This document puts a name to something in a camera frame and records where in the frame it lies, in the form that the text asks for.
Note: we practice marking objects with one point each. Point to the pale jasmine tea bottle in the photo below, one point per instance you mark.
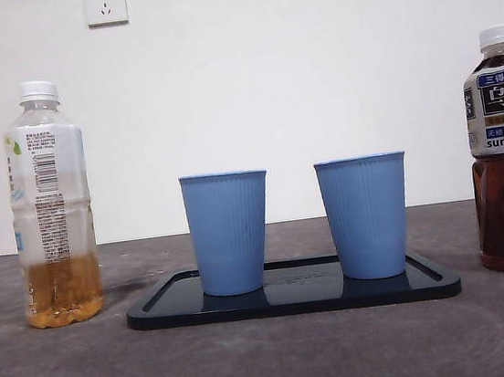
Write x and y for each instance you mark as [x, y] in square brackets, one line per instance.
[51, 199]

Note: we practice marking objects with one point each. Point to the blue ribbed plastic cup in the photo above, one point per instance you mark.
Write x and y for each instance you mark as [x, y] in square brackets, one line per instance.
[366, 216]
[227, 233]

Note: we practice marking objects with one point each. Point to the dark rectangular tray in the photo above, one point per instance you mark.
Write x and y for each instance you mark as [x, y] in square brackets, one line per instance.
[294, 304]

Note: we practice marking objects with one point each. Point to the white wall socket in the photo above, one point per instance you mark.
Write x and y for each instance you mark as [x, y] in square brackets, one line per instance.
[105, 6]

